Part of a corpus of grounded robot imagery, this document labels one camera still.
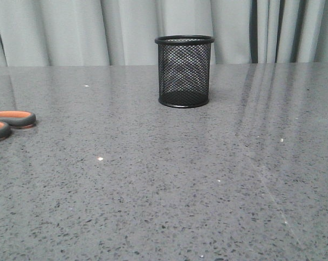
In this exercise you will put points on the grey orange handled scissors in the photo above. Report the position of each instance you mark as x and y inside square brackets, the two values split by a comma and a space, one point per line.
[9, 119]

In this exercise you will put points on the black mesh pen bucket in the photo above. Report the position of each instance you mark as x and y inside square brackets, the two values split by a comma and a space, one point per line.
[184, 70]

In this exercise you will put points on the grey curtain backdrop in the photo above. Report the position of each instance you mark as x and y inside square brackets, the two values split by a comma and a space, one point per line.
[92, 33]

